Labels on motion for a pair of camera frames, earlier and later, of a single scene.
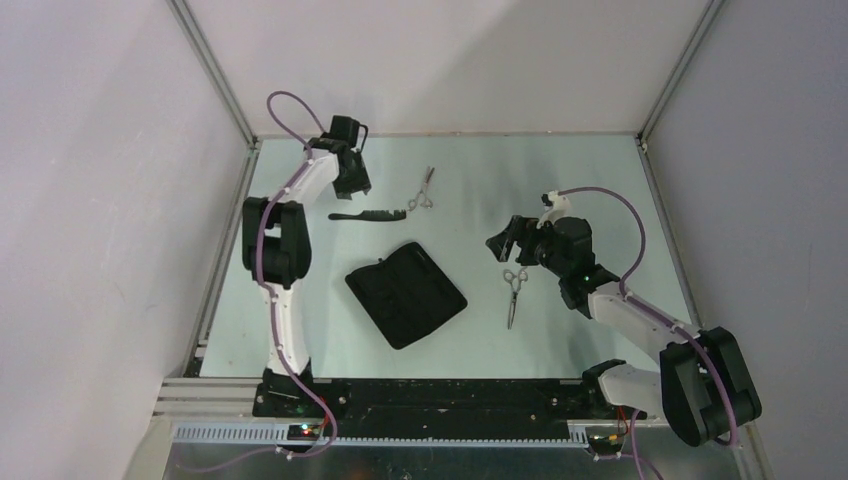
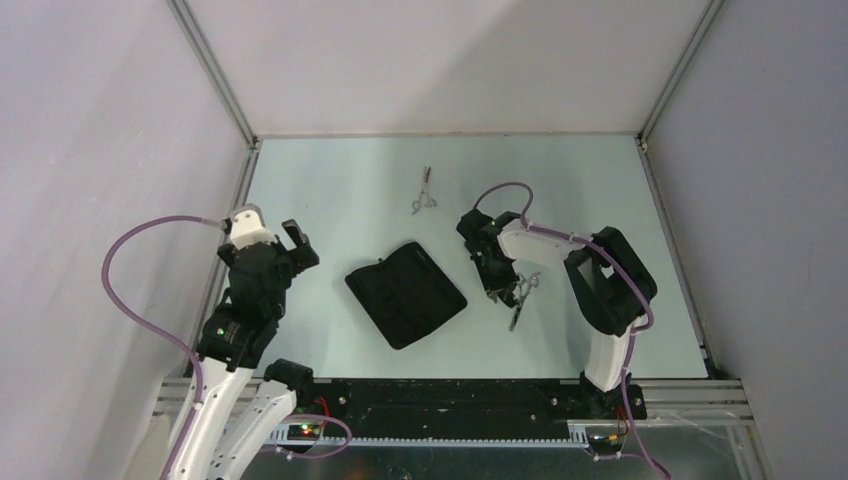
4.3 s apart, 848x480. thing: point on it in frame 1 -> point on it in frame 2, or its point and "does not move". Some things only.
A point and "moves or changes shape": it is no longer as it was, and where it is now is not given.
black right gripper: (525, 231) -> (503, 284)
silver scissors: (515, 281) moves or changes shape
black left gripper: (359, 183) -> (302, 255)
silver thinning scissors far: (425, 201) does not move
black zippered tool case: (407, 294) does not move
